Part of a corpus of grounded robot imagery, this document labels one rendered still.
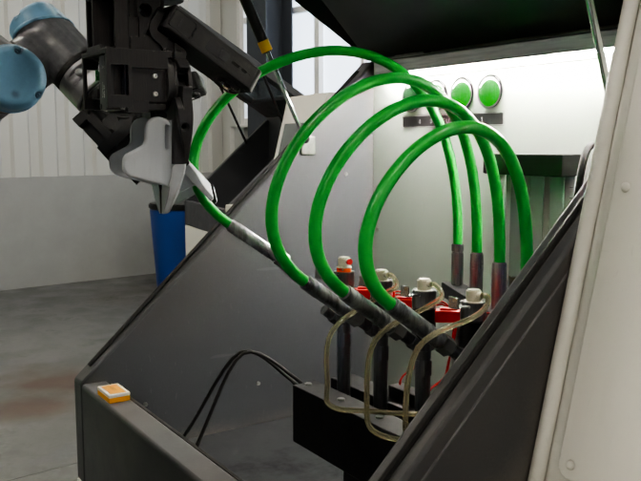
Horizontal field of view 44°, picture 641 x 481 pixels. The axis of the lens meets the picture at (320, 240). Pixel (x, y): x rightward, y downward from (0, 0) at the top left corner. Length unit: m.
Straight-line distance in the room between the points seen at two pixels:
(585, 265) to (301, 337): 0.72
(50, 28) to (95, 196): 6.79
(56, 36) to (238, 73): 0.41
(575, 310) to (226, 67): 0.40
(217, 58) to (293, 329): 0.71
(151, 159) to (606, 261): 0.43
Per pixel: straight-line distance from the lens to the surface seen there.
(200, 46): 0.78
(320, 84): 7.23
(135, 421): 1.08
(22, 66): 1.00
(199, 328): 1.31
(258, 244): 1.10
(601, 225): 0.79
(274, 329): 1.38
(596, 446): 0.76
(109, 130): 1.12
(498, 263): 1.00
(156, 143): 0.77
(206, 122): 1.09
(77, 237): 7.88
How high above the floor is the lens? 1.30
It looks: 7 degrees down
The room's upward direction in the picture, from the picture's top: straight up
